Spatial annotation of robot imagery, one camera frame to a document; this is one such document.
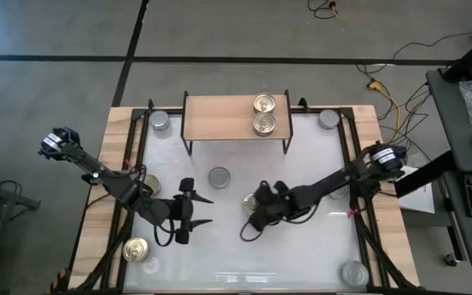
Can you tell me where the yellow black hazard tape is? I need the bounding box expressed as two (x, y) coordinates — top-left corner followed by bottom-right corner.
(49, 268), (71, 294)

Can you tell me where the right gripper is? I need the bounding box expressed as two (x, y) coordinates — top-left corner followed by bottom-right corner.
(247, 179), (302, 231)

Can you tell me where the black metal table frame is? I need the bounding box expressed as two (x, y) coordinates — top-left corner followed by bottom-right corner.
(67, 98), (421, 295)

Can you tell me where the grey metal stand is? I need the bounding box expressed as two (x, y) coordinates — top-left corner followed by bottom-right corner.
(0, 163), (42, 295)

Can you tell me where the white paper sheet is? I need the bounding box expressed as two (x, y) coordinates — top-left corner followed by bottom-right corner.
(395, 166), (436, 215)

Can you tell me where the black diagonal beam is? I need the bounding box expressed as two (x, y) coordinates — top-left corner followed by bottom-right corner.
(393, 150), (455, 198)

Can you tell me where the silver lid green label can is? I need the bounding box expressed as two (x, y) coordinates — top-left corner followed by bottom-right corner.
(340, 260), (370, 288)
(328, 184), (350, 202)
(148, 110), (171, 132)
(318, 108), (341, 130)
(207, 166), (232, 190)

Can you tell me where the black cable yellow plug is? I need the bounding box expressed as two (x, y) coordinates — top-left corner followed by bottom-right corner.
(306, 0), (342, 20)

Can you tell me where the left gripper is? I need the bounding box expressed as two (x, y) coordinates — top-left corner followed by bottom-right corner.
(169, 178), (215, 245)

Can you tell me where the clear round plastic disc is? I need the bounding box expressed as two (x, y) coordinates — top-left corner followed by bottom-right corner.
(142, 256), (160, 275)

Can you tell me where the black stand pole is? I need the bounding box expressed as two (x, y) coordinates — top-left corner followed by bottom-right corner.
(442, 35), (472, 84)

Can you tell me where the black floor cable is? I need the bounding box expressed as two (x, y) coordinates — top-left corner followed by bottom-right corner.
(392, 30), (472, 61)

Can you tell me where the grey desk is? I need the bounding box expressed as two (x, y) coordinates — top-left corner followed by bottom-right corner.
(425, 68), (472, 272)

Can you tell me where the wooden shelf black frame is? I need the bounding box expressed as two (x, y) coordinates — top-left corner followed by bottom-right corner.
(179, 88), (294, 157)

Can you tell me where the yellow power cable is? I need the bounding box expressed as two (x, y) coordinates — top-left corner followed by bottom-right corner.
(366, 79), (429, 144)

